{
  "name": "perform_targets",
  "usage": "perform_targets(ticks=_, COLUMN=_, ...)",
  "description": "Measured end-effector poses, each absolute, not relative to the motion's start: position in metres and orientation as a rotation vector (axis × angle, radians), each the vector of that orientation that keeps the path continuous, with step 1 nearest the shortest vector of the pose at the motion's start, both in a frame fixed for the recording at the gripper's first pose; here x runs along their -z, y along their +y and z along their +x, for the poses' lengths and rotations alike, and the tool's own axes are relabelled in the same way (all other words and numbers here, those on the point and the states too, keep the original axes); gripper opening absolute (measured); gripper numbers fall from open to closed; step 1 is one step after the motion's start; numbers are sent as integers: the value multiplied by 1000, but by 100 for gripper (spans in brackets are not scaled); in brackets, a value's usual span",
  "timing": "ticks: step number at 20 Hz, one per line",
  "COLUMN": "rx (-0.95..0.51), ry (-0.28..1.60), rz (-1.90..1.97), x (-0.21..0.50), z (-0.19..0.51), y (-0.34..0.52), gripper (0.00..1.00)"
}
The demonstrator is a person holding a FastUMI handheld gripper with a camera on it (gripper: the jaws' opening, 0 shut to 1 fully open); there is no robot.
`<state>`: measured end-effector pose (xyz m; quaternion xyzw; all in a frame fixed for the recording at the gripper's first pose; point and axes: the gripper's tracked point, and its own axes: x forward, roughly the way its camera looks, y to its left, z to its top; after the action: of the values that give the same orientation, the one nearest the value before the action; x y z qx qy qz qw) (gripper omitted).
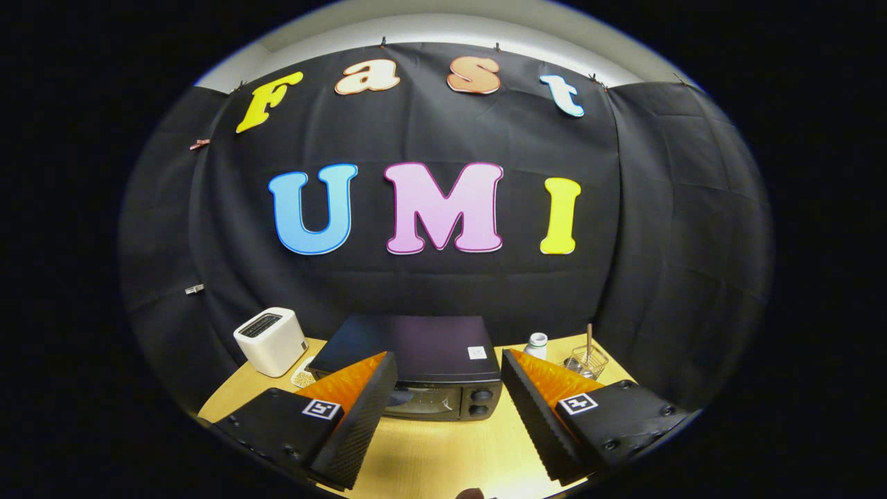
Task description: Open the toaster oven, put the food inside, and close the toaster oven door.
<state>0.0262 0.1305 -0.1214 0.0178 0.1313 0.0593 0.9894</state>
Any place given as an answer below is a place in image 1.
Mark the white bread toaster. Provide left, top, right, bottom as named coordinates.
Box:
left=232, top=306, right=309, bottom=379

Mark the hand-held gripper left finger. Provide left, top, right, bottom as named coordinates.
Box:
left=210, top=351, right=400, bottom=491

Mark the black toaster oven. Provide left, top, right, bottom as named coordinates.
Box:
left=307, top=315, right=503, bottom=423

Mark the small patterned dish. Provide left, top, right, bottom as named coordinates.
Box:
left=290, top=355, right=319, bottom=389

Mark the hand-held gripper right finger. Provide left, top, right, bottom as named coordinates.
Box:
left=500, top=348, right=695, bottom=486

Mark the metal wire basket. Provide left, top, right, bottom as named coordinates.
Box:
left=562, top=344, right=611, bottom=381

